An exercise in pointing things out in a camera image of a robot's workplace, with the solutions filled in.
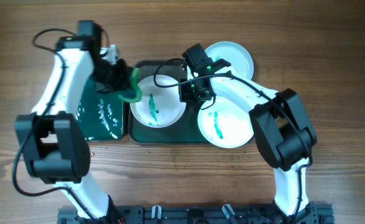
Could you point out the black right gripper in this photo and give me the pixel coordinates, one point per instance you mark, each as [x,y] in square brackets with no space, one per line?
[188,94]

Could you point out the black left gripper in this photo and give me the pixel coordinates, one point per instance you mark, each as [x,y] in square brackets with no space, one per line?
[117,78]

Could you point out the green yellow sponge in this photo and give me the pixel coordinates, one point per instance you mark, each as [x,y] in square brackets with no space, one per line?
[129,91]

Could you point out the white plate front stained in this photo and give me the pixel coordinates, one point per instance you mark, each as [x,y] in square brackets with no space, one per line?
[224,124]

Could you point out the white plate stained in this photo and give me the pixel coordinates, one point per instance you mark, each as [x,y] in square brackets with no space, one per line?
[158,107]
[234,53]
[224,124]

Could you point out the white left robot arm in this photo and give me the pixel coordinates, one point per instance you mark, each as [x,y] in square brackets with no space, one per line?
[52,144]

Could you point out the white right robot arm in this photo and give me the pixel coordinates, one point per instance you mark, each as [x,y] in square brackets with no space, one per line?
[283,132]

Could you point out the small dark green tray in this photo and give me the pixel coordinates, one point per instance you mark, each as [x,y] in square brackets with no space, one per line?
[101,117]

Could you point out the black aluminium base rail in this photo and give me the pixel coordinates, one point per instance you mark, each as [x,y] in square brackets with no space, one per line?
[260,213]

